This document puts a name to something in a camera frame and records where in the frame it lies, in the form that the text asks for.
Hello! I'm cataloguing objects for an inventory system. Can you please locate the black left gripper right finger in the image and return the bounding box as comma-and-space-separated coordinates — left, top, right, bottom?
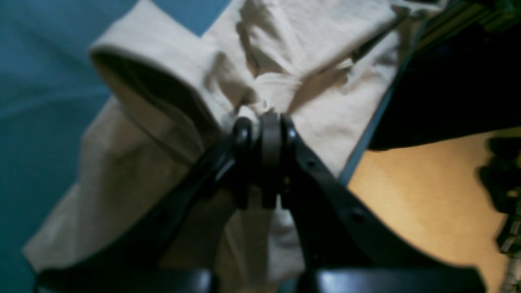
260, 114, 486, 293

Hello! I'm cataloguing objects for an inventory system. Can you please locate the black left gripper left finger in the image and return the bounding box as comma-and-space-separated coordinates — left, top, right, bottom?
34, 118, 254, 293

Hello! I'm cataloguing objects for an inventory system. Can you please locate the blue tablecloth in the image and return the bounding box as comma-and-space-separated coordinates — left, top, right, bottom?
0, 0, 232, 293

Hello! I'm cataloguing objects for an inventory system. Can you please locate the beige T-shirt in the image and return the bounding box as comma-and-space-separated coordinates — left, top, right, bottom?
24, 0, 447, 293

